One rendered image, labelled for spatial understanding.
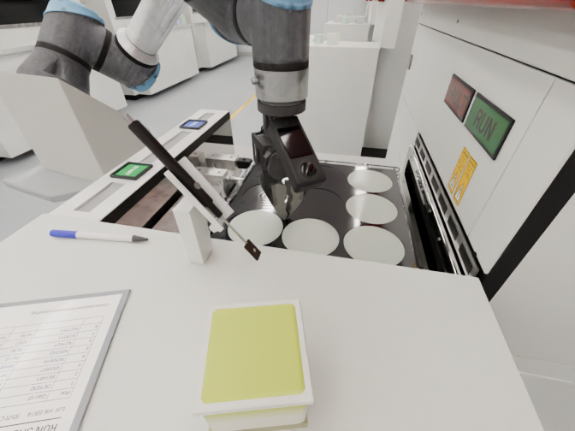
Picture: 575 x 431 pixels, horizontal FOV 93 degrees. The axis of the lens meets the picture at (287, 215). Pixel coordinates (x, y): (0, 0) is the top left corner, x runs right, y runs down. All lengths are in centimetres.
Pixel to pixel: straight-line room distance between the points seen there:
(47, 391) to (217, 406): 17
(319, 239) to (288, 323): 28
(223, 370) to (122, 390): 12
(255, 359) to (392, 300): 18
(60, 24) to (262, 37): 67
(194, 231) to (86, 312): 14
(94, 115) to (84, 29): 23
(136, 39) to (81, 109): 25
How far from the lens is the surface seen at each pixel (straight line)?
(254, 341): 22
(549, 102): 36
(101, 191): 59
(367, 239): 49
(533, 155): 36
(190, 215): 31
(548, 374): 61
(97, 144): 88
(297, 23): 39
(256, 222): 51
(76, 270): 43
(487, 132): 44
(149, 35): 94
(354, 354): 29
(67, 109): 86
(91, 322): 36
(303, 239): 48
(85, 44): 98
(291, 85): 39
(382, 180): 67
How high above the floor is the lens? 123
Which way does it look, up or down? 38 degrees down
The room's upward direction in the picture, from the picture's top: straight up
